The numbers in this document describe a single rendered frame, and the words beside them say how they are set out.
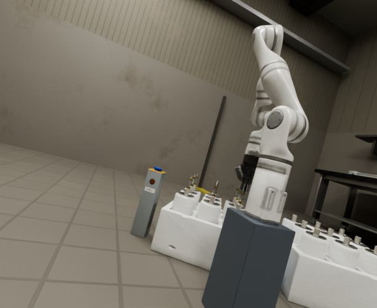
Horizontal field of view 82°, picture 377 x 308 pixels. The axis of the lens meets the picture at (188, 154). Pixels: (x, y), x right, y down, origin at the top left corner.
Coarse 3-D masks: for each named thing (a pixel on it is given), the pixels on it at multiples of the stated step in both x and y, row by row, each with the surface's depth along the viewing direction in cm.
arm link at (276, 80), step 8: (272, 64) 71; (280, 64) 71; (264, 72) 73; (272, 72) 70; (280, 72) 69; (288, 72) 70; (264, 80) 72; (272, 80) 70; (280, 80) 68; (288, 80) 68; (264, 88) 73; (272, 88) 70; (280, 88) 69; (288, 88) 68; (272, 96) 71; (280, 96) 69; (288, 96) 68; (296, 96) 67; (280, 104) 69; (288, 104) 67; (296, 104) 66; (304, 120) 61; (304, 128) 61; (304, 136) 62
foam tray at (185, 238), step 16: (160, 224) 91; (176, 224) 90; (192, 224) 89; (208, 224) 88; (160, 240) 91; (176, 240) 90; (192, 240) 89; (208, 240) 88; (176, 256) 89; (192, 256) 88; (208, 256) 87
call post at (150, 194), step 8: (152, 176) 102; (160, 176) 101; (144, 184) 102; (152, 184) 101; (160, 184) 103; (144, 192) 102; (152, 192) 101; (144, 200) 101; (152, 200) 101; (144, 208) 101; (152, 208) 101; (136, 216) 102; (144, 216) 101; (152, 216) 105; (136, 224) 101; (144, 224) 101; (136, 232) 101; (144, 232) 100
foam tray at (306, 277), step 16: (304, 256) 81; (288, 272) 86; (304, 272) 81; (320, 272) 80; (336, 272) 80; (352, 272) 79; (288, 288) 82; (304, 288) 81; (320, 288) 80; (336, 288) 79; (352, 288) 79; (368, 288) 78; (304, 304) 80; (320, 304) 80; (336, 304) 79; (352, 304) 79; (368, 304) 78
